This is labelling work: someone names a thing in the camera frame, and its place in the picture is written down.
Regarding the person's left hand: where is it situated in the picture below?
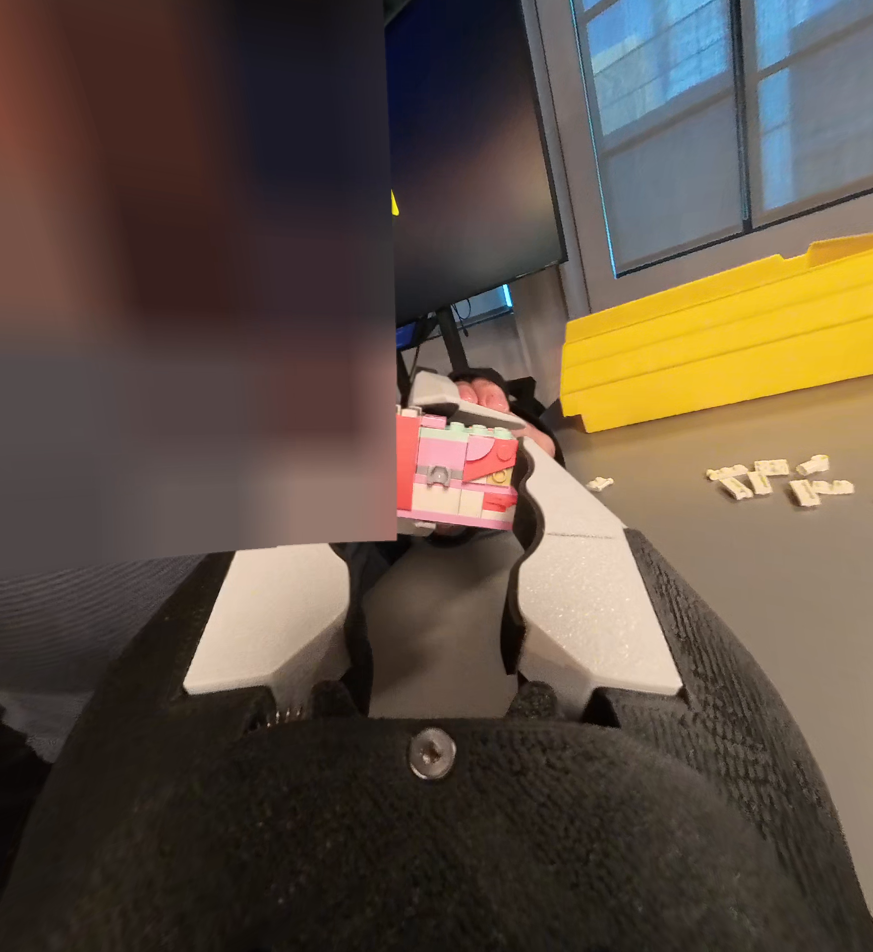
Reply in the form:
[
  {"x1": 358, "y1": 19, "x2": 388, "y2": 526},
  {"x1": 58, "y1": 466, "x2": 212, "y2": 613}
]
[{"x1": 456, "y1": 378, "x2": 558, "y2": 456}]

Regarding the grey ribbed cloth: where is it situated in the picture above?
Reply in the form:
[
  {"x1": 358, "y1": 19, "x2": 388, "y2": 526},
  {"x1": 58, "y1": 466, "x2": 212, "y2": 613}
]
[{"x1": 0, "y1": 554, "x2": 208, "y2": 760}]

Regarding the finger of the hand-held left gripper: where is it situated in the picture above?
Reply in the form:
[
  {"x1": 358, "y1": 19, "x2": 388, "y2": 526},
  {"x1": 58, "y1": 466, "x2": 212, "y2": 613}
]
[{"x1": 407, "y1": 369, "x2": 528, "y2": 434}]

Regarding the heap of white toy bricks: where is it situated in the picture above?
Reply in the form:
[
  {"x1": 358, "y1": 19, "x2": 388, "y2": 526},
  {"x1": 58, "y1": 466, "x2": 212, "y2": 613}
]
[{"x1": 585, "y1": 451, "x2": 873, "y2": 520}]

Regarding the black monitor stand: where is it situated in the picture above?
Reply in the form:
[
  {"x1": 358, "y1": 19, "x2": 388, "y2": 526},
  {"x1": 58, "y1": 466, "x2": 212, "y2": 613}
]
[{"x1": 398, "y1": 305, "x2": 476, "y2": 388}]

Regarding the yellow plastic bin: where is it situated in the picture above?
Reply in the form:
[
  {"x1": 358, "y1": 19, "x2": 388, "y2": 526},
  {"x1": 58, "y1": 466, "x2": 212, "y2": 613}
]
[{"x1": 560, "y1": 228, "x2": 873, "y2": 434}]

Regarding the grey framed window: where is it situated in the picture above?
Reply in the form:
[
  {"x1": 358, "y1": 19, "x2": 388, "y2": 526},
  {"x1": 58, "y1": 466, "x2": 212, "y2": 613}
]
[{"x1": 533, "y1": 0, "x2": 873, "y2": 313}]

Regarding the pink toy brick model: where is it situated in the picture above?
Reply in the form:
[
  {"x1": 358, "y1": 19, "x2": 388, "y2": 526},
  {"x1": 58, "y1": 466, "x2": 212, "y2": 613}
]
[{"x1": 396, "y1": 411, "x2": 520, "y2": 534}]

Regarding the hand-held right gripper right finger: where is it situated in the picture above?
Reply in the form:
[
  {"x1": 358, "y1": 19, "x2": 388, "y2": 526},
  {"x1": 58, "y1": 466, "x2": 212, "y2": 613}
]
[{"x1": 505, "y1": 437, "x2": 687, "y2": 719}]

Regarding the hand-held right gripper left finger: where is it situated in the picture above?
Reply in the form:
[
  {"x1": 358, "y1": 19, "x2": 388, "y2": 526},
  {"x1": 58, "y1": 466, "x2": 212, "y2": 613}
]
[{"x1": 182, "y1": 544, "x2": 375, "y2": 716}]

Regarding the black monitor screen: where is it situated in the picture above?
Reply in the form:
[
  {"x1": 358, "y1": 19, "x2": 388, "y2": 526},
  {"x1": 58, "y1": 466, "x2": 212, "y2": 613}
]
[{"x1": 384, "y1": 0, "x2": 569, "y2": 329}]

